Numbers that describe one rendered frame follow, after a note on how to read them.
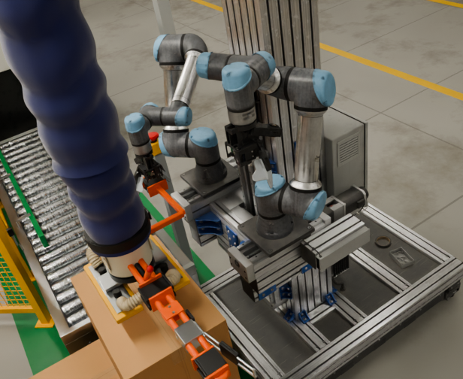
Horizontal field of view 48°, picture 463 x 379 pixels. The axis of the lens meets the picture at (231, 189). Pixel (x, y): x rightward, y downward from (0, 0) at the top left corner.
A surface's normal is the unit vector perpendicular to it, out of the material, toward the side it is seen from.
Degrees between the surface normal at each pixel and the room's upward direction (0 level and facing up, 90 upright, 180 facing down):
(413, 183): 0
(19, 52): 80
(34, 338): 0
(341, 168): 90
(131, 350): 0
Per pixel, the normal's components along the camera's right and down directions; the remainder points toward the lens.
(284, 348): -0.15, -0.79
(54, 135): -0.31, 0.37
